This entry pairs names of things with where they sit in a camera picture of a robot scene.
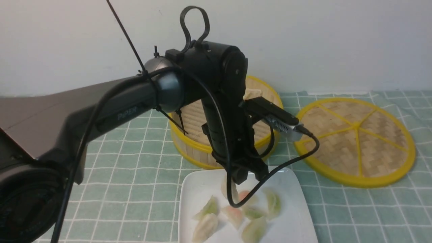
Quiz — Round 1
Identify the pink dumpling plate centre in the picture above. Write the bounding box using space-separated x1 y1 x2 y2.
221 206 244 229

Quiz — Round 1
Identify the green dumpling plate right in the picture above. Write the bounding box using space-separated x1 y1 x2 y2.
264 189 282 220

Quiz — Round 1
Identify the pale dumpling plate bottom left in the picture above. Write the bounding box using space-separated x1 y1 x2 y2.
192 213 219 243

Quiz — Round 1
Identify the pink dumpling plate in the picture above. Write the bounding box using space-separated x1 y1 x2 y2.
238 190 258 206
221 206 244 229

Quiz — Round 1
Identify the small green dumpling plate centre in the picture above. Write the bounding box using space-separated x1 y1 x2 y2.
242 206 267 220

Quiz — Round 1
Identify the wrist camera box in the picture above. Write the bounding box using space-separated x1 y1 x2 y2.
239 97 310 141

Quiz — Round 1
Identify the yellow-rimmed bamboo steamer basket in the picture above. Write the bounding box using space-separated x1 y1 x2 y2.
170 76 283 169

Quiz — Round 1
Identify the pink dumpling plate top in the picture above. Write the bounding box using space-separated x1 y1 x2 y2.
238 190 258 206

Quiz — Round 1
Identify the green dumpling plate left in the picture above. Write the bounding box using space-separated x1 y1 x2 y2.
193 195 219 220

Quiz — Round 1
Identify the green checkered tablecloth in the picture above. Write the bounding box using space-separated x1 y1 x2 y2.
60 90 432 243

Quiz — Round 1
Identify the green dumpling plate bottom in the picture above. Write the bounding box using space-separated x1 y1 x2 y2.
242 217 268 243

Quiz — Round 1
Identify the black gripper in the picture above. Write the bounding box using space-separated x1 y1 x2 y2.
201 92 269 185

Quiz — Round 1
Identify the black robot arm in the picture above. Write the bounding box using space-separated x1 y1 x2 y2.
1 40 269 243

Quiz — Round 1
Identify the white square plate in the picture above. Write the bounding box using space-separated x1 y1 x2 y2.
178 168 318 243

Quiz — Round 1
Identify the black camera cable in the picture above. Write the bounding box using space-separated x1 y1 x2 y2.
226 125 320 208

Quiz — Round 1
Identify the yellow-rimmed bamboo steamer lid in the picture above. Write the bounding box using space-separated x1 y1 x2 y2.
297 98 416 188

